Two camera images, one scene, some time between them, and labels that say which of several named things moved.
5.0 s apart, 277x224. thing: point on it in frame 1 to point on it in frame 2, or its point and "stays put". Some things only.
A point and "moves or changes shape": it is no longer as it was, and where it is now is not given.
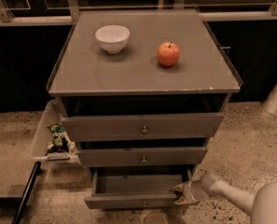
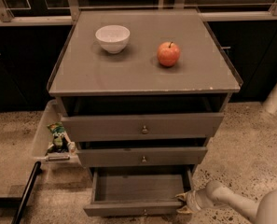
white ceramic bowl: x=113 y=38 stays put
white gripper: x=203 y=188 to x=193 y=201
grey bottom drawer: x=136 y=188 moves or changes shape
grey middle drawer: x=140 y=157 stays put
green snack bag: x=60 y=142 stays put
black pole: x=26 y=193 stays put
